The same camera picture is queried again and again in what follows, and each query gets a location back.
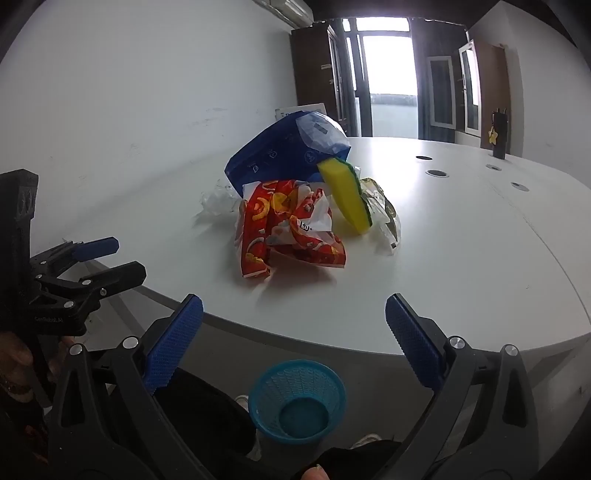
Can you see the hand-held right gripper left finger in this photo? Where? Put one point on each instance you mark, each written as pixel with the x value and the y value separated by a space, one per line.
pixel 173 341

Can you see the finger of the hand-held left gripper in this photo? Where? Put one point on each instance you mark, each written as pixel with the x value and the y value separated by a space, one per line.
pixel 124 272
pixel 99 247

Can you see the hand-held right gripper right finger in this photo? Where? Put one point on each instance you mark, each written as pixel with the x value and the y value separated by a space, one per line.
pixel 413 341

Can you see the blue plastic basket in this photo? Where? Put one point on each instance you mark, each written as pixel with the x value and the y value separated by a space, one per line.
pixel 268 392

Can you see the clear plastic wrap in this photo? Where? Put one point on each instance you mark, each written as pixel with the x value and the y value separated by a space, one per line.
pixel 217 201

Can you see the gold clear wrapper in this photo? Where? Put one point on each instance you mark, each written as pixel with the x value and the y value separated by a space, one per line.
pixel 383 212

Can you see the red snack bag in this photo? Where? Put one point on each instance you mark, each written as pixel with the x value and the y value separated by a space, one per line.
pixel 263 217

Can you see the yellow green sponge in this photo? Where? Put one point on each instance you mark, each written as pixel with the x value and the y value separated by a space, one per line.
pixel 344 194

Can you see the blue tissue packet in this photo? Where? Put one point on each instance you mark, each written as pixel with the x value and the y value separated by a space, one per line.
pixel 268 152

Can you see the person's left hand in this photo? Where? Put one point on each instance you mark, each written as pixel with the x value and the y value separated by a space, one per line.
pixel 16 357

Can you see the person's right hand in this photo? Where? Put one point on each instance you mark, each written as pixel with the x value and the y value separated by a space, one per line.
pixel 316 473

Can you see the person's left leg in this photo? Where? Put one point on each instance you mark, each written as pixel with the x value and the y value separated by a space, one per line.
pixel 207 415

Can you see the person's left white shoe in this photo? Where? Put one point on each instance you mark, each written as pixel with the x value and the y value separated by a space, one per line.
pixel 242 402

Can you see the person's white shoe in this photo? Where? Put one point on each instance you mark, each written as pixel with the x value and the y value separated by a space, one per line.
pixel 365 441
pixel 242 402

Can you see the person's right white shoe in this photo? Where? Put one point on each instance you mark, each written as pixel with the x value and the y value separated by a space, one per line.
pixel 365 441

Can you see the black bottle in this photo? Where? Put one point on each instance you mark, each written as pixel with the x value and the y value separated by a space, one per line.
pixel 500 147

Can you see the yellow star charm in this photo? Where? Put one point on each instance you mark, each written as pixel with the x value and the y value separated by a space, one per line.
pixel 493 136

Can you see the white framed window leaf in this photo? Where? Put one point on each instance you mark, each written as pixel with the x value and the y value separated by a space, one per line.
pixel 441 92

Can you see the glass balcony door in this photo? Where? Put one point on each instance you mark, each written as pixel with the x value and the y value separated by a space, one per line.
pixel 388 69

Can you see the brown wooden cabinet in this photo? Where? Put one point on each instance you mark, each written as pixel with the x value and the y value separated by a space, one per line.
pixel 309 69

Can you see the brown glass door cabinet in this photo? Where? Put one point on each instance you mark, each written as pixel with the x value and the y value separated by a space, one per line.
pixel 491 78

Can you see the white air conditioner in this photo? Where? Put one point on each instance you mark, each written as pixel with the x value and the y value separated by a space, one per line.
pixel 291 9

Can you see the dark curtain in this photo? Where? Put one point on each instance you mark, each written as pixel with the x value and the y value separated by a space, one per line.
pixel 438 37

